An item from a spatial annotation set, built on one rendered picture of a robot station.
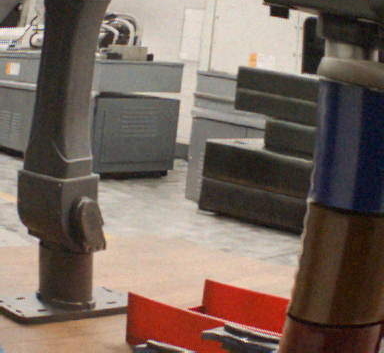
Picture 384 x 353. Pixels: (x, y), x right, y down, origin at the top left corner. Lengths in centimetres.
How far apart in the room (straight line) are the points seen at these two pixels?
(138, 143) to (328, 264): 755
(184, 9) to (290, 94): 902
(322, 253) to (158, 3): 958
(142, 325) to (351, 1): 46
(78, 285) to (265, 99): 44
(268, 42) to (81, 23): 544
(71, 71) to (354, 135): 65
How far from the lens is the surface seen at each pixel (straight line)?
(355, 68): 25
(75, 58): 89
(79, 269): 94
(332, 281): 26
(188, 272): 123
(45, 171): 90
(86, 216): 90
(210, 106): 658
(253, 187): 51
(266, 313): 92
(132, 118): 770
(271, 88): 54
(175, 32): 960
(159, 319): 85
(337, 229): 25
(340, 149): 25
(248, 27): 642
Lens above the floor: 120
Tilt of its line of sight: 7 degrees down
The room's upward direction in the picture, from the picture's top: 6 degrees clockwise
